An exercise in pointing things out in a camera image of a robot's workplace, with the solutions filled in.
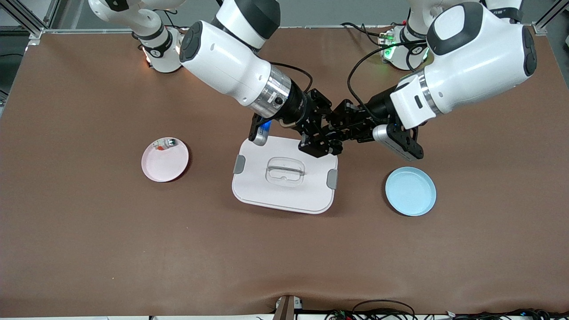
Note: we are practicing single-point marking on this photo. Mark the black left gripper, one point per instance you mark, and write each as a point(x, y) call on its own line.
point(376, 108)

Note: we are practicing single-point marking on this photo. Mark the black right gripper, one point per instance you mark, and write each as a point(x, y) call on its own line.
point(298, 108)

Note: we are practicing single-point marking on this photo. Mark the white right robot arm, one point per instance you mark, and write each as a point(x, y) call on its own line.
point(226, 62)

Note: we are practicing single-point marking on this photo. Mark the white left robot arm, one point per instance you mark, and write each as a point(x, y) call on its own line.
point(480, 58)

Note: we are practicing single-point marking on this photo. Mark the grey box latch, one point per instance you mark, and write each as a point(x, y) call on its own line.
point(332, 179)
point(239, 164)

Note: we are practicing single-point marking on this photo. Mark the white lidded storage box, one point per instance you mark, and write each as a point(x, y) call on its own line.
point(284, 198)

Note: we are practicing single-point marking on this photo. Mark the light blue round plate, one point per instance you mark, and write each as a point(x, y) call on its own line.
point(410, 192)

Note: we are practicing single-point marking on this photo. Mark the brown table mat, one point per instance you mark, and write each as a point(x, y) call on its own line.
point(284, 258)

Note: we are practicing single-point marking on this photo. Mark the pink round plate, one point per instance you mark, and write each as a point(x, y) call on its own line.
point(165, 166)

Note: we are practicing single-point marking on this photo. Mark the silver table edge rail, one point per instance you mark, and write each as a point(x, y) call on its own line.
point(311, 27)

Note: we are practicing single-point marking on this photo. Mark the white green switch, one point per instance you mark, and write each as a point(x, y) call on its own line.
point(171, 142)

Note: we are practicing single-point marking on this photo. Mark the metal table edge bracket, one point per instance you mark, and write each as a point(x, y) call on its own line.
point(286, 307)

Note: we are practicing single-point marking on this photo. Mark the aluminium frame profile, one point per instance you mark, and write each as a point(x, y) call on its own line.
point(31, 20)
point(551, 18)

